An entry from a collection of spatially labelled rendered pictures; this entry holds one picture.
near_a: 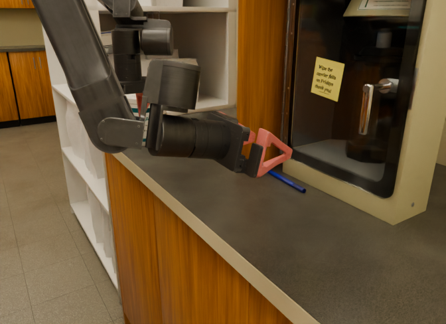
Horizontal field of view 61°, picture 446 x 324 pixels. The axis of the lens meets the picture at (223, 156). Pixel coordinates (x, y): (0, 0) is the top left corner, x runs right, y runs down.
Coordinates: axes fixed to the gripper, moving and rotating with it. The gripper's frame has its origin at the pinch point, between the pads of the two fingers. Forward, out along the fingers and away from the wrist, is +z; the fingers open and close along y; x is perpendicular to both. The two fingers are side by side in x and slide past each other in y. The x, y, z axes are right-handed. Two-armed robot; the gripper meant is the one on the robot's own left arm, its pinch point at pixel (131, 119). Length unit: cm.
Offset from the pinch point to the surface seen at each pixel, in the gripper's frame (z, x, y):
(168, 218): 26.6, -2.0, 6.9
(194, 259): 30.9, -15.8, 6.9
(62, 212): 111, 182, 5
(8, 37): 4, 510, 15
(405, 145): -1, -46, 34
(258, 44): -16.4, -9.3, 28.5
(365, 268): 15, -52, 18
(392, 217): 13, -46, 34
